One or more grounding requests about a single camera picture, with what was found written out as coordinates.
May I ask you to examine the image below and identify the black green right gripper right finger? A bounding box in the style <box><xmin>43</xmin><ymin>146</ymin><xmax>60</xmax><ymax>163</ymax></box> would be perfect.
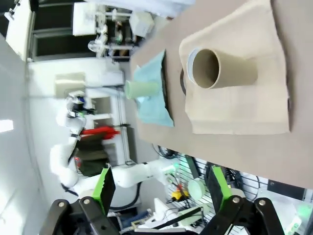
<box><xmin>200</xmin><ymin>165</ymin><xmax>286</xmax><ymax>235</ymax></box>

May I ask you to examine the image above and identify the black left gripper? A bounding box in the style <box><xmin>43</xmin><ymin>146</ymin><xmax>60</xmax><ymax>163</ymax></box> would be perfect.
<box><xmin>68</xmin><ymin>96</ymin><xmax>87</xmax><ymax>114</ymax></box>

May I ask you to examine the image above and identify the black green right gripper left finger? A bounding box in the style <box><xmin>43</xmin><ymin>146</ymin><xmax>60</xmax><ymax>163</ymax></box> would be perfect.
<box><xmin>48</xmin><ymin>167</ymin><xmax>121</xmax><ymax>235</ymax></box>

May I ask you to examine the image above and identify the tall pale green cup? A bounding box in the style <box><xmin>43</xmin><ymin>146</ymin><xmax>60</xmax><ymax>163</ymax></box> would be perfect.
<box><xmin>125</xmin><ymin>80</ymin><xmax>159</xmax><ymax>100</ymax></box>

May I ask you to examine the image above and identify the teal cloth mat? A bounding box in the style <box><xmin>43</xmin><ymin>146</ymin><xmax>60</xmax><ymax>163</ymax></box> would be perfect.
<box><xmin>133</xmin><ymin>49</ymin><xmax>175</xmax><ymax>127</ymax></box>

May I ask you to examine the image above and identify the beige cloth mat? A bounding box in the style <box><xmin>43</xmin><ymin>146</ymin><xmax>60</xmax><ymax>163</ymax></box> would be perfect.
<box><xmin>178</xmin><ymin>0</ymin><xmax>292</xmax><ymax>135</ymax></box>

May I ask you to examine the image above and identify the pale white-blue bowl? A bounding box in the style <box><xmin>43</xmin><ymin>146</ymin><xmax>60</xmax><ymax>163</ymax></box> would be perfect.
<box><xmin>187</xmin><ymin>47</ymin><xmax>203</xmax><ymax>83</ymax></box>

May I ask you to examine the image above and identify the tall tan cup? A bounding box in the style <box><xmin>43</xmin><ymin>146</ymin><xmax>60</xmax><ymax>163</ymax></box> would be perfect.
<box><xmin>192</xmin><ymin>48</ymin><xmax>259</xmax><ymax>90</ymax></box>

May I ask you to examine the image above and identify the pale green tape roll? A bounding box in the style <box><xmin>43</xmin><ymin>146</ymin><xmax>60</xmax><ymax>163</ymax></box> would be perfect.
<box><xmin>187</xmin><ymin>178</ymin><xmax>206</xmax><ymax>202</ymax></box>

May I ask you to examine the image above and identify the red bundle on shelf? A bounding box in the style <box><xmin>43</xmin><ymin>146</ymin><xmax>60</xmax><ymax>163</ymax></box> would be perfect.
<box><xmin>80</xmin><ymin>126</ymin><xmax>121</xmax><ymax>141</ymax></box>

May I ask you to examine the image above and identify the yellow black tool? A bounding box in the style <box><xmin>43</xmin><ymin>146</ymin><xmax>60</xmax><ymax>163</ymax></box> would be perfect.
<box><xmin>172</xmin><ymin>190</ymin><xmax>189</xmax><ymax>201</ymax></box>

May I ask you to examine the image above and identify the white shelf unit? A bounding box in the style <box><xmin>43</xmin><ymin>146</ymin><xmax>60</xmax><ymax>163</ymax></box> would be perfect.
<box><xmin>84</xmin><ymin>70</ymin><xmax>131</xmax><ymax>165</ymax></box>

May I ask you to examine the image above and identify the black flat device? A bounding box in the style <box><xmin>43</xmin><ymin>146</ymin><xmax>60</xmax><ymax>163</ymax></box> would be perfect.
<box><xmin>267</xmin><ymin>179</ymin><xmax>307</xmax><ymax>201</ymax></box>

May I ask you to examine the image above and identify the person's white jacket torso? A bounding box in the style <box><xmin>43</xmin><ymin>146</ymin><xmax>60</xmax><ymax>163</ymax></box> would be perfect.
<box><xmin>161</xmin><ymin>0</ymin><xmax>199</xmax><ymax>19</ymax></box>

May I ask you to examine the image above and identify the dark brown tray with handles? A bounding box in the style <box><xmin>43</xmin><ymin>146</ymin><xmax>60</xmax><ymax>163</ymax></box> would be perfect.
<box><xmin>180</xmin><ymin>70</ymin><xmax>291</xmax><ymax>110</ymax></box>
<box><xmin>160</xmin><ymin>49</ymin><xmax>172</xmax><ymax>116</ymax></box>

